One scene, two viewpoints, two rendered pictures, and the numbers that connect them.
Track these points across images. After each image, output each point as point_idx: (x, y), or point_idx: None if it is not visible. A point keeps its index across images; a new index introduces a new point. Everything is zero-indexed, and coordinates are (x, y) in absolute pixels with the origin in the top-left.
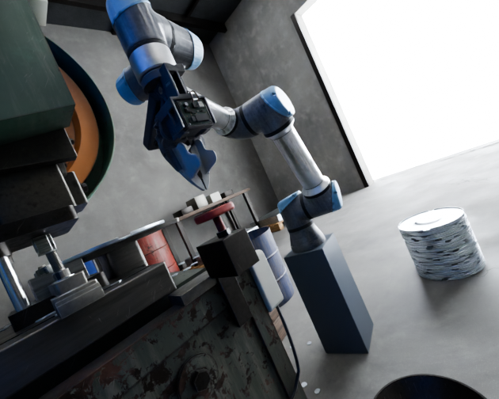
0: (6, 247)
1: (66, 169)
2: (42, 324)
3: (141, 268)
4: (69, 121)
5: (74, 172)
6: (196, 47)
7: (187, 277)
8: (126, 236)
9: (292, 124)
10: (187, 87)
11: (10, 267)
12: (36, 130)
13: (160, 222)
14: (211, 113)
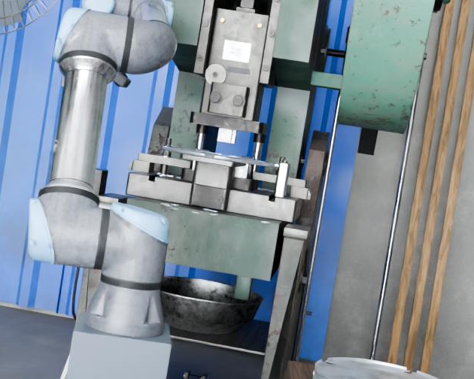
0: (198, 127)
1: (207, 80)
2: (155, 172)
3: (164, 177)
4: (187, 44)
5: (212, 82)
6: (83, 7)
7: (136, 198)
8: (196, 152)
9: (63, 73)
10: (138, 13)
11: (197, 140)
12: (191, 51)
13: (171, 150)
14: (62, 80)
